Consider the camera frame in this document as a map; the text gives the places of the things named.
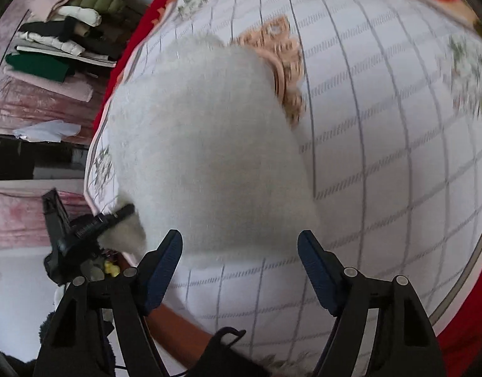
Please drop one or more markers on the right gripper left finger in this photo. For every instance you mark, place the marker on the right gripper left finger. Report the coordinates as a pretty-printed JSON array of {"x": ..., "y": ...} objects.
[{"x": 139, "y": 288}]

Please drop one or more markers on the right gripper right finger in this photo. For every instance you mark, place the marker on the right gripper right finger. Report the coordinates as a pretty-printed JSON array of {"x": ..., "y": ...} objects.
[{"x": 404, "y": 343}]

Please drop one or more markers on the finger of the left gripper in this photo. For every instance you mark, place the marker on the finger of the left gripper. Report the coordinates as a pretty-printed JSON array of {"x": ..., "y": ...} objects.
[{"x": 119, "y": 215}]

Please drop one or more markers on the white fuzzy knit jacket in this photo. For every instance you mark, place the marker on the white fuzzy knit jacket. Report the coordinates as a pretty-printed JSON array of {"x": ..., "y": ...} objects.
[{"x": 202, "y": 146}]

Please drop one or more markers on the clothes rack with garments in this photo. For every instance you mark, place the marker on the clothes rack with garments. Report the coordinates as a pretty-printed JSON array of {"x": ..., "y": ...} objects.
[{"x": 62, "y": 49}]

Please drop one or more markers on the red floral blanket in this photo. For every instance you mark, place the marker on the red floral blanket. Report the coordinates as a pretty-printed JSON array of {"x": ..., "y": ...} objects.
[{"x": 146, "y": 15}]

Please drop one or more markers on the white plastic bag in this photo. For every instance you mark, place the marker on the white plastic bag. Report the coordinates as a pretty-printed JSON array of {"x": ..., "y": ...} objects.
[{"x": 51, "y": 131}]

